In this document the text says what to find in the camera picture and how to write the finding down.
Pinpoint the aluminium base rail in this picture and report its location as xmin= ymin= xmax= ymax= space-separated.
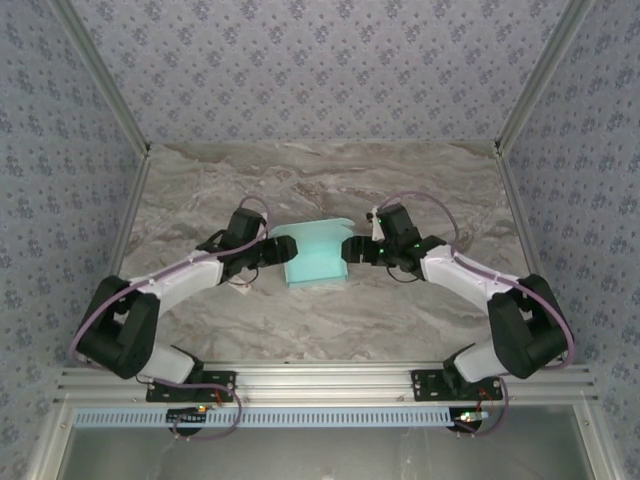
xmin=54 ymin=364 xmax=599 ymax=404

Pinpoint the slotted grey cable duct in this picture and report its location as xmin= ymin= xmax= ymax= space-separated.
xmin=73 ymin=407 xmax=584 ymax=430

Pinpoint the left small circuit board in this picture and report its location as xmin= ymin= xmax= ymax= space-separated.
xmin=167 ymin=405 xmax=209 ymax=424

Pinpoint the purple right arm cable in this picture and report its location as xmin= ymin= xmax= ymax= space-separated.
xmin=372 ymin=189 xmax=576 ymax=439

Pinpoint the light blue paper box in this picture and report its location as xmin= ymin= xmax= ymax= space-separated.
xmin=269 ymin=217 xmax=355 ymax=291

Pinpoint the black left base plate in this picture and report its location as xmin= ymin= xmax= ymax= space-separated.
xmin=145 ymin=369 xmax=237 ymax=404

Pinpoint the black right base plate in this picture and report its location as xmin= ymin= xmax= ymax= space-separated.
xmin=409 ymin=368 xmax=504 ymax=402

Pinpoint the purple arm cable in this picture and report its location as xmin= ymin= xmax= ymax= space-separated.
xmin=372 ymin=189 xmax=576 ymax=439
xmin=69 ymin=195 xmax=271 ymax=444

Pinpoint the right small circuit board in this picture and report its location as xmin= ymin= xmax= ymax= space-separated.
xmin=452 ymin=409 xmax=489 ymax=426

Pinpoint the small circuit board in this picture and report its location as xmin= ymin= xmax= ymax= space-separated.
xmin=452 ymin=409 xmax=489 ymax=426
xmin=167 ymin=405 xmax=209 ymax=424

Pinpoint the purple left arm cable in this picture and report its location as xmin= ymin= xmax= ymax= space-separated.
xmin=69 ymin=195 xmax=271 ymax=444

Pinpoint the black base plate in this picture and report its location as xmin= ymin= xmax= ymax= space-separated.
xmin=145 ymin=369 xmax=237 ymax=404
xmin=409 ymin=368 xmax=504 ymax=402

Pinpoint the aluminium frame post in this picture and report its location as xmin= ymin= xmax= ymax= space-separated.
xmin=49 ymin=0 xmax=153 ymax=157
xmin=493 ymin=0 xmax=597 ymax=157

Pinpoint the aluminium side rail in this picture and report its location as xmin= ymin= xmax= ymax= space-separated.
xmin=494 ymin=148 xmax=572 ymax=369
xmin=79 ymin=148 xmax=154 ymax=370

